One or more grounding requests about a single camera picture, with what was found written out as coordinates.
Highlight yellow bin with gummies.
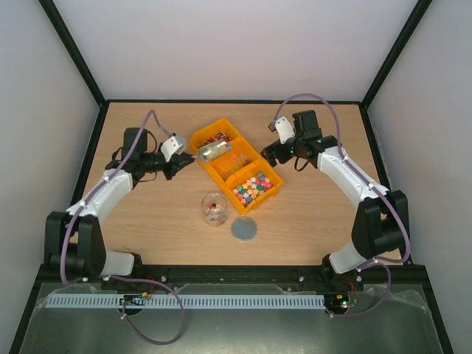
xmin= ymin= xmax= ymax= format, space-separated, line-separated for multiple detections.
xmin=200 ymin=137 xmax=259 ymax=184

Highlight metal scoop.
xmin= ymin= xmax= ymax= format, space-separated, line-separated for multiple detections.
xmin=195 ymin=139 xmax=232 ymax=163

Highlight yellow bin with colourful candies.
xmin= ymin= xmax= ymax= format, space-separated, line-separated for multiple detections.
xmin=222 ymin=160 xmax=284 ymax=215

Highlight yellow bin with lollipops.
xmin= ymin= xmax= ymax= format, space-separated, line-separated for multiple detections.
xmin=189 ymin=118 xmax=240 ymax=162

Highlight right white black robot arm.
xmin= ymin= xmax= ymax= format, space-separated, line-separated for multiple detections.
xmin=261 ymin=110 xmax=411 ymax=289

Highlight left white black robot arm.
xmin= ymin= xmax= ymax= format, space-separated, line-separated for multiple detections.
xmin=44 ymin=128 xmax=194 ymax=284

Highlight clear plastic jar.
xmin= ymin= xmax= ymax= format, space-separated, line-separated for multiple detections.
xmin=201 ymin=192 xmax=227 ymax=227

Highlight grey round jar lid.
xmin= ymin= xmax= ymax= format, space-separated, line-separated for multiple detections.
xmin=231 ymin=217 xmax=257 ymax=242

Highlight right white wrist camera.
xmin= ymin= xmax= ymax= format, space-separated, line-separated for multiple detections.
xmin=268 ymin=116 xmax=295 ymax=145

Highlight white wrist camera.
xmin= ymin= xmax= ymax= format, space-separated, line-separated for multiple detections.
xmin=268 ymin=116 xmax=295 ymax=145
xmin=159 ymin=135 xmax=187 ymax=162

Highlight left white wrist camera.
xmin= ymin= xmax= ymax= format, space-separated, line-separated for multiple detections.
xmin=159 ymin=135 xmax=187 ymax=162

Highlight black front mounting rail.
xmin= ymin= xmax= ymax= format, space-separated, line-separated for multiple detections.
xmin=35 ymin=265 xmax=431 ymax=294

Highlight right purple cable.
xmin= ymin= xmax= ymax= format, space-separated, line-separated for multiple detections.
xmin=272 ymin=92 xmax=412 ymax=319

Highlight grey slotted cable duct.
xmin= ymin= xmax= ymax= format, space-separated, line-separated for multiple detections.
xmin=45 ymin=294 xmax=325 ymax=310

